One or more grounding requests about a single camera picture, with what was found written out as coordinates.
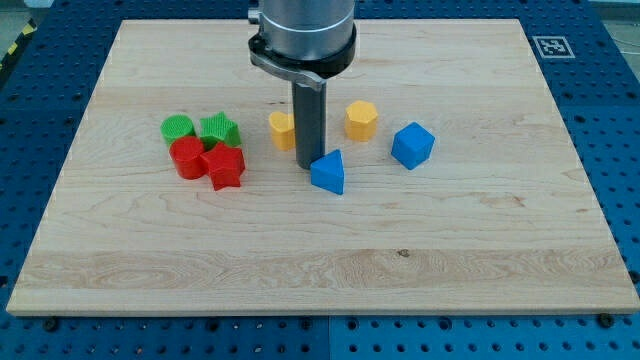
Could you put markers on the blue cube block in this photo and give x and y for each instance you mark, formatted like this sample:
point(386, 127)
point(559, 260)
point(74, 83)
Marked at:
point(412, 145)

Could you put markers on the light wooden board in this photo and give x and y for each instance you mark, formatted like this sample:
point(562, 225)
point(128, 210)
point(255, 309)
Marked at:
point(500, 219)

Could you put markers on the yellow hexagon block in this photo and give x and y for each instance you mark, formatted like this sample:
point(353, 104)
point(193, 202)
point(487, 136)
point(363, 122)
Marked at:
point(361, 121)

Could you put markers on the green cylinder block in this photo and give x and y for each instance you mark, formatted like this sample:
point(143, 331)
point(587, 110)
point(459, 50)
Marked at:
point(175, 127)

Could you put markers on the blue triangle block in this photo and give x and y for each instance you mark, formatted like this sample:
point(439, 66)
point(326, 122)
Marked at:
point(328, 172)

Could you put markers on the yellow heart block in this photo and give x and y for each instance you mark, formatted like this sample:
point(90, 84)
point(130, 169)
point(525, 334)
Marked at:
point(282, 130)

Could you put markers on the red cylinder block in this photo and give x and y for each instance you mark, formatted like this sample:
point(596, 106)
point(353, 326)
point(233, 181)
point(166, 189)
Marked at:
point(185, 154)

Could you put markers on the black yellow hazard tape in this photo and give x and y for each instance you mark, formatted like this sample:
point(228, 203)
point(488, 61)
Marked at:
point(18, 46)

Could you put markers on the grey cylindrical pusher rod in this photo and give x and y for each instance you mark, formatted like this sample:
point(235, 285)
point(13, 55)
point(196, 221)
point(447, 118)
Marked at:
point(309, 110)

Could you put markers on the green star block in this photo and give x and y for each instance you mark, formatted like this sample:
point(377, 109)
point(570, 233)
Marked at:
point(219, 128)

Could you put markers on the white fiducial marker tag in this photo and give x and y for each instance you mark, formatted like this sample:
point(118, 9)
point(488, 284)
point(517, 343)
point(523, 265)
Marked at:
point(553, 47)

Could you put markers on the red star block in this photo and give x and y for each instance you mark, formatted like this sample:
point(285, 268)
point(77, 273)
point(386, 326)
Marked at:
point(225, 165)

